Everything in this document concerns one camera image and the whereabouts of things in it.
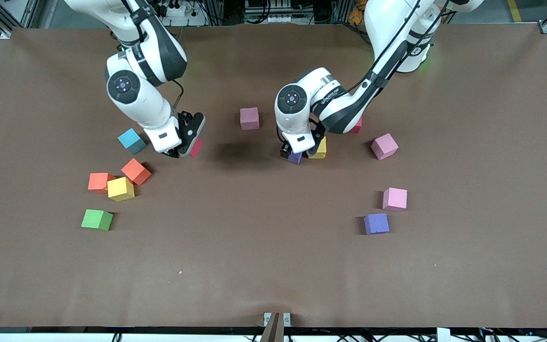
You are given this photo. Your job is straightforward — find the orange foam cube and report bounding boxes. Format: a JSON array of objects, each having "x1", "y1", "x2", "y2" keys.
[
  {"x1": 87, "y1": 172, "x2": 116, "y2": 193},
  {"x1": 121, "y1": 158, "x2": 152, "y2": 186}
]

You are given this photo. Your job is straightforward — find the pink foam cube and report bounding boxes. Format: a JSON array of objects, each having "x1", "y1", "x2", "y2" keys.
[
  {"x1": 382, "y1": 187, "x2": 408, "y2": 212},
  {"x1": 240, "y1": 107, "x2": 260, "y2": 131},
  {"x1": 370, "y1": 133, "x2": 399, "y2": 161}
]

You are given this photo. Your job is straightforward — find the cyan foam cube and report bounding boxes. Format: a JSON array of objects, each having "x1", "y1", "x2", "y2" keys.
[{"x1": 117, "y1": 128, "x2": 147, "y2": 155}]

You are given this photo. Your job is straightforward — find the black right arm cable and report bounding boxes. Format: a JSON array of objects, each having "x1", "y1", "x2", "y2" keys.
[{"x1": 173, "y1": 80, "x2": 185, "y2": 113}]

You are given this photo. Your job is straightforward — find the yellow foam cube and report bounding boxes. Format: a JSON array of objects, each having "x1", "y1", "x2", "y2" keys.
[
  {"x1": 308, "y1": 137, "x2": 327, "y2": 159},
  {"x1": 107, "y1": 176, "x2": 135, "y2": 202}
]

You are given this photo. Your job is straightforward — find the orange bagged items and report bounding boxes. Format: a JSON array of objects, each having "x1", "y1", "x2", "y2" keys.
[{"x1": 347, "y1": 0, "x2": 367, "y2": 25}]

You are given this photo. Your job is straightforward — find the small metal bracket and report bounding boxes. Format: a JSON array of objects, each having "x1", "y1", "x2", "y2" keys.
[{"x1": 264, "y1": 312, "x2": 292, "y2": 327}]

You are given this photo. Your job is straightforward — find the green foam cube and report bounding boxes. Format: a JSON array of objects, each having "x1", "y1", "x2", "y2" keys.
[{"x1": 81, "y1": 209, "x2": 113, "y2": 232}]

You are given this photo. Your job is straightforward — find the white power strip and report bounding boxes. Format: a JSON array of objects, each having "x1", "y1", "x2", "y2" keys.
[{"x1": 159, "y1": 0, "x2": 189, "y2": 18}]

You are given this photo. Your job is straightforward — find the white electronics box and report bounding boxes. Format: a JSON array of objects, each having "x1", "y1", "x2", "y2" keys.
[{"x1": 244, "y1": 0, "x2": 296, "y2": 24}]

